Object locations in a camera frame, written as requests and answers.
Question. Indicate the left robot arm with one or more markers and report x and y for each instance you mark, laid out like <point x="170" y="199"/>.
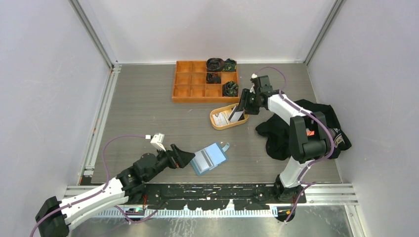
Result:
<point x="56" y="217"/>

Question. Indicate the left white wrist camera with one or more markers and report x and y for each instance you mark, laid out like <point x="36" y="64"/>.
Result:
<point x="156" y="141"/>

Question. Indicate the oval wooden tray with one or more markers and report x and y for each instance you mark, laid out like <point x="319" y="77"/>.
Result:
<point x="228" y="108"/>

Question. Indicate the blue leather card holder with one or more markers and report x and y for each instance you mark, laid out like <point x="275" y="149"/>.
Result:
<point x="210" y="157"/>

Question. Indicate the green rolled sock top right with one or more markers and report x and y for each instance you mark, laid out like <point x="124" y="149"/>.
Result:
<point x="230" y="65"/>

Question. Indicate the dark rolled sock middle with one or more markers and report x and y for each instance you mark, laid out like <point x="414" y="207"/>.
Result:
<point x="213" y="78"/>

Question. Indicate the black and white card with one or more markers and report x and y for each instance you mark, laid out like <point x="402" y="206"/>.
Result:
<point x="236" y="114"/>

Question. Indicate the white patterned card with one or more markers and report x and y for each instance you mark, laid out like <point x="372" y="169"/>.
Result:
<point x="221" y="118"/>

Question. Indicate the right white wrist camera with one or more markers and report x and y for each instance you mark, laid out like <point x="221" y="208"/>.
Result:
<point x="255" y="84"/>

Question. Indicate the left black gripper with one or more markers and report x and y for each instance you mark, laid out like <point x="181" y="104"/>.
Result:
<point x="184" y="158"/>

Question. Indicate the orange compartment organizer tray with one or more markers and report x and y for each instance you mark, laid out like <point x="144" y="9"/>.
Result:
<point x="190" y="84"/>

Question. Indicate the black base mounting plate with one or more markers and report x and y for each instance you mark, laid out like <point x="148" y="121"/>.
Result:
<point x="245" y="196"/>

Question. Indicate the black garment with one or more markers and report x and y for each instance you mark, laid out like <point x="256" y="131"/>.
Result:
<point x="276" y="130"/>

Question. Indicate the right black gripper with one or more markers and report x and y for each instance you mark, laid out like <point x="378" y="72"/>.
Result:
<point x="244" y="102"/>

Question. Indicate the dark rolled sock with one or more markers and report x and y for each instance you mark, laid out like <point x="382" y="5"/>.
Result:
<point x="215" y="65"/>
<point x="213" y="78"/>

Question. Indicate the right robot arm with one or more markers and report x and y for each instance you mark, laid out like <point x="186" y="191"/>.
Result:
<point x="309" y="137"/>

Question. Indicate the dark rolled sock top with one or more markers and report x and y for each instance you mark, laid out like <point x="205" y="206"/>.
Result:
<point x="215" y="65"/>

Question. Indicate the aluminium frame rail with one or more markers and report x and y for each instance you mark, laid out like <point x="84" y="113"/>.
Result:
<point x="316" y="195"/>

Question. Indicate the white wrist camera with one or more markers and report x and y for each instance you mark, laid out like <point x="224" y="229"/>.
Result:
<point x="255" y="84"/>
<point x="156" y="141"/>

